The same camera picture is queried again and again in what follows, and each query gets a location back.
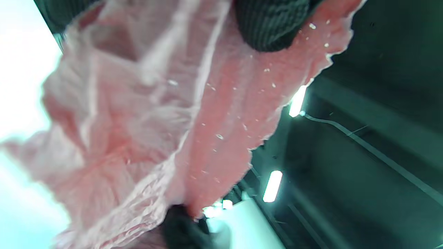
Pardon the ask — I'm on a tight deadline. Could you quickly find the person's left hand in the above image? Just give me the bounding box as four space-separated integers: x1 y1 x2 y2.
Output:
33 0 324 53

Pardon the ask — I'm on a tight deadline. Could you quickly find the person's right hand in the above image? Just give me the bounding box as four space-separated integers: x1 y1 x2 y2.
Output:
161 204 215 249

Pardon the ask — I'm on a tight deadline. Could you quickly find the pink crinkled paper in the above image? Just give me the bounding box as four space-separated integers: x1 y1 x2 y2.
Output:
0 0 367 249

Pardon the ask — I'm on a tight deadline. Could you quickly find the ceiling light strip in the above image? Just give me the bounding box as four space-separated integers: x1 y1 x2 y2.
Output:
262 170 283 203
288 85 308 118

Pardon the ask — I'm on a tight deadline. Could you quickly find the grey ceiling conduit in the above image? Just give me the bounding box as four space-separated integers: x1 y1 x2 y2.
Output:
300 111 443 206

